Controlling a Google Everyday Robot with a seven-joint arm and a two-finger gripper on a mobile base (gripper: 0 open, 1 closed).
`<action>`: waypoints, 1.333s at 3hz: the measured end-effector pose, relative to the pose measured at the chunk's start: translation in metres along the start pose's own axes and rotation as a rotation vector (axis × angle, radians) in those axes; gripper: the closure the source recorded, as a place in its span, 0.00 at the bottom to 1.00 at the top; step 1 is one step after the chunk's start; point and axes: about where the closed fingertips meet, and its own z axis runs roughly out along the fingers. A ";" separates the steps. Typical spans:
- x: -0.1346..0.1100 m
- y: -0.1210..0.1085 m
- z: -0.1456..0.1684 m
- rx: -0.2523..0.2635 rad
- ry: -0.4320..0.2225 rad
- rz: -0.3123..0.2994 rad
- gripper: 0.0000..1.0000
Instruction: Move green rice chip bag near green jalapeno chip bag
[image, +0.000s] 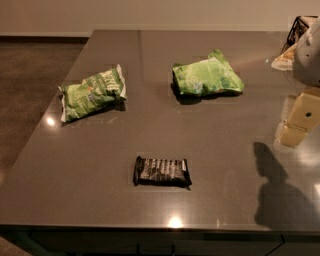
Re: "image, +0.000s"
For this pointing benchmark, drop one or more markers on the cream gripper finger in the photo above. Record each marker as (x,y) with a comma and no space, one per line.
(300,115)

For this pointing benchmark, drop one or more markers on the light green rice chip bag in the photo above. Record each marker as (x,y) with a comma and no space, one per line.
(207,77)

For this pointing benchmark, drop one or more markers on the pale wrapped snack bag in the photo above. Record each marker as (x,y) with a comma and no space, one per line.
(284,62)

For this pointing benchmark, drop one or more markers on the green jalapeno chip bag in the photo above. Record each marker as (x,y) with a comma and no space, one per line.
(94,93)

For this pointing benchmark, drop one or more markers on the black snack bar wrapper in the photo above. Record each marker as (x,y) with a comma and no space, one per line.
(161,172)

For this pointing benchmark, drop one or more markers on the black wire basket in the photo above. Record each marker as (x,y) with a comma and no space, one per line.
(301,25)

